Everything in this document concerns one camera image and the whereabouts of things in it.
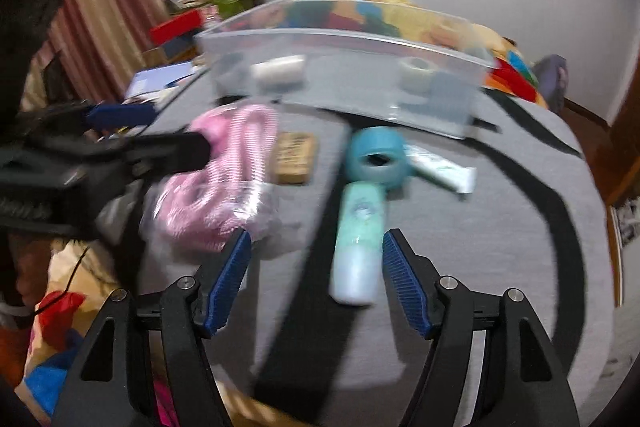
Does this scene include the grey purple backpack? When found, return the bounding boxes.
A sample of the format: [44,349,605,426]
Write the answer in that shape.
[532,54,568,114]

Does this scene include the blue tape roll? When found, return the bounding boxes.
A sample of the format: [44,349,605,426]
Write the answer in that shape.
[345,127,410,190]

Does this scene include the white ointment tube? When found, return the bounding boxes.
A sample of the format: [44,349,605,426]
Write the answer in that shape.
[405,144,476,195]

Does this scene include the red box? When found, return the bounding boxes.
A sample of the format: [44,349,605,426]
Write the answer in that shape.
[150,9,203,46]

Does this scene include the colourful patchwork quilt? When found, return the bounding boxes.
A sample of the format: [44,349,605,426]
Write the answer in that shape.
[292,0,542,104]

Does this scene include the mint green bottle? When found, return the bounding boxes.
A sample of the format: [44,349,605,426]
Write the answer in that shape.
[329,181,386,307]

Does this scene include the small brown wooden block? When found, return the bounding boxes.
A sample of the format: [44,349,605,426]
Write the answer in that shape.
[273,131,318,185]

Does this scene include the pink white rope bundle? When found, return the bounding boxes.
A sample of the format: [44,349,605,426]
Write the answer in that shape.
[142,103,281,254]

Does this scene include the clear plastic storage box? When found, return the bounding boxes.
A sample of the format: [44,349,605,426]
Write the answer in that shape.
[196,0,496,139]

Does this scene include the white tape roll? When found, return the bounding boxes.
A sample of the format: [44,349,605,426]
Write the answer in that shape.
[398,57,439,96]

